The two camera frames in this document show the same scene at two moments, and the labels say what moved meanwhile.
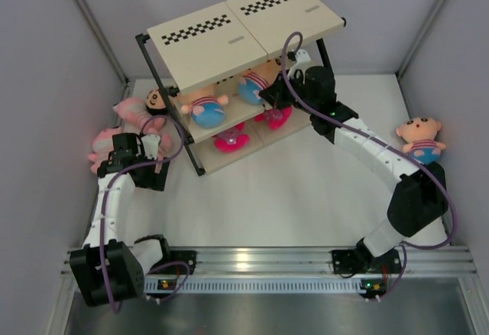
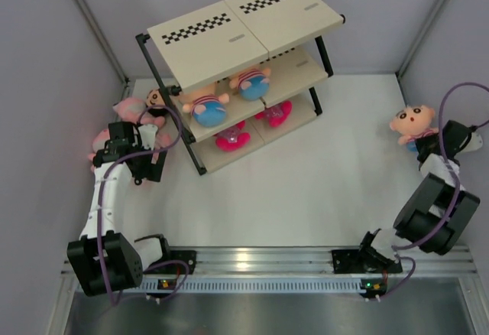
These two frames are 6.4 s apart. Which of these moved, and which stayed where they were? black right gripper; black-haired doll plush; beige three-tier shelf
Moved: black right gripper
Stayed: black-haired doll plush; beige three-tier shelf
